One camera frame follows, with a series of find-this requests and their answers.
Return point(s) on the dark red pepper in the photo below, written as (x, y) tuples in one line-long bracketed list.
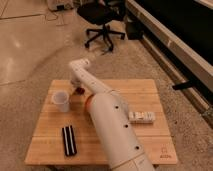
[(80, 90)]

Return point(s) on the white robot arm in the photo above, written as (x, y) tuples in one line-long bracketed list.
[(109, 113)]

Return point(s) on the orange bowl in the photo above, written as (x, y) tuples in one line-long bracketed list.
[(87, 103)]

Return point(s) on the black box on floor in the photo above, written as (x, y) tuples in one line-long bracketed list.
[(134, 30)]

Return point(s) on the wooden table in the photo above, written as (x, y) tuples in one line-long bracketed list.
[(47, 149)]

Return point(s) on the black office chair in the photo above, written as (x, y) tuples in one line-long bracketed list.
[(101, 13)]

